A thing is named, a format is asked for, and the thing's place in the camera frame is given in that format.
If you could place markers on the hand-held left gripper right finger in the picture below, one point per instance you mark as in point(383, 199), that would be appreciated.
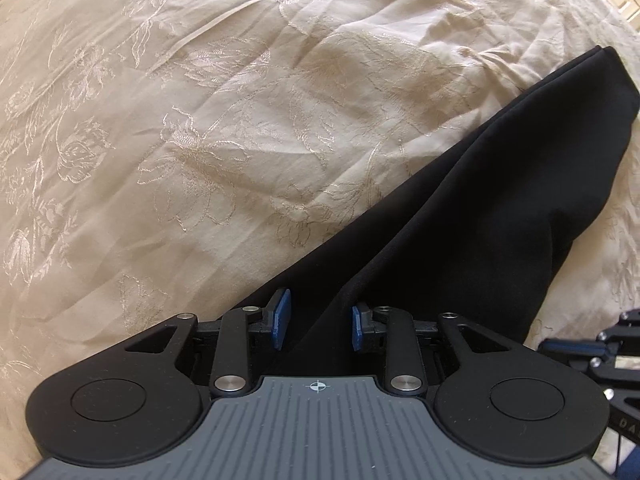
point(358, 329)

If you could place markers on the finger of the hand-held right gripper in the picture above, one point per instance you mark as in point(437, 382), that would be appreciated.
point(570, 348)

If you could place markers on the beige floral bedspread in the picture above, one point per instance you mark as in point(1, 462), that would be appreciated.
point(175, 135)

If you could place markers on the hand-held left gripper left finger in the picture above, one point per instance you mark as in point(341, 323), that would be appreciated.
point(281, 322)

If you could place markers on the black pants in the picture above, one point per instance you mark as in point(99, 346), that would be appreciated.
point(450, 210)

